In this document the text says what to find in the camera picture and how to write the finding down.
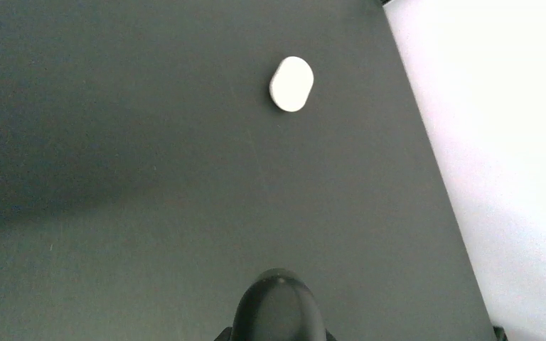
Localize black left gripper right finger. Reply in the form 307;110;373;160
326;330;337;341

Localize white earbud charging case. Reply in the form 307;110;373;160
269;56;314;112

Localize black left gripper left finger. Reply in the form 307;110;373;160
214;327;232;341

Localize black earbud charging case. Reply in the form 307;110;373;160
228;269;328;341

